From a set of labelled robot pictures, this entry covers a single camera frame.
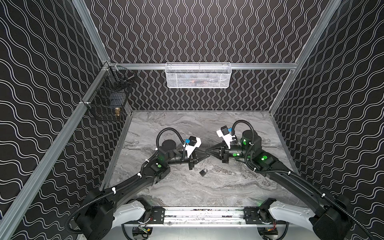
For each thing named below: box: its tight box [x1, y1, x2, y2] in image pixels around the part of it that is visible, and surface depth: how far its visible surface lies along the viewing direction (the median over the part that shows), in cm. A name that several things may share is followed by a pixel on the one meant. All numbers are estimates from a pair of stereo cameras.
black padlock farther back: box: [199, 168, 208, 177], surface depth 91 cm
